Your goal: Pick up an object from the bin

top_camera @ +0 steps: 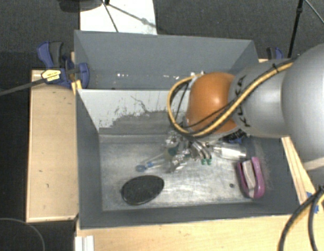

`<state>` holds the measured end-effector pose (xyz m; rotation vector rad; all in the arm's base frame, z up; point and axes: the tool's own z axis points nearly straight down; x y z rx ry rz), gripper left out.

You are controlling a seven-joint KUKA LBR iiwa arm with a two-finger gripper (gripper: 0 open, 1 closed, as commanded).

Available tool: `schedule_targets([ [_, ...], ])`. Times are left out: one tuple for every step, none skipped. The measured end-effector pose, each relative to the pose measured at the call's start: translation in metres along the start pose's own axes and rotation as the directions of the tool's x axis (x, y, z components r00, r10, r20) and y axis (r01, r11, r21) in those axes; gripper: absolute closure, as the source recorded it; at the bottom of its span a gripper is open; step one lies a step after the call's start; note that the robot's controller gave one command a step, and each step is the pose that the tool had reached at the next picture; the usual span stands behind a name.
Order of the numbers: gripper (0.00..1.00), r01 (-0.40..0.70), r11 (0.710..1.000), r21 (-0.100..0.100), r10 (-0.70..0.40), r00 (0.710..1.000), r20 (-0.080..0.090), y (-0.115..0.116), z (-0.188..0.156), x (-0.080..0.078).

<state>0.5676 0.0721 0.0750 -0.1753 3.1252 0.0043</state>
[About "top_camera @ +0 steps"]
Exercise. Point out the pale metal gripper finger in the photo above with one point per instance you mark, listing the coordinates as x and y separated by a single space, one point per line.
177 164
158 158

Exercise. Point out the black oval disc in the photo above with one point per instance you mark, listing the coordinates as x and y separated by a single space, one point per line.
142 189

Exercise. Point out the clear glass bottle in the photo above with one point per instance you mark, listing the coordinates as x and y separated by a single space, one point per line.
228 152

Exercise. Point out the purple and grey stapler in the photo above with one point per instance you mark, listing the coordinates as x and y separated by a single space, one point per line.
252 178

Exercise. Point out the grey metal bin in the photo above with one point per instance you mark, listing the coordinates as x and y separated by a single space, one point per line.
140 61

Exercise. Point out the pale wood board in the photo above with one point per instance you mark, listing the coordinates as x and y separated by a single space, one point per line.
53 150

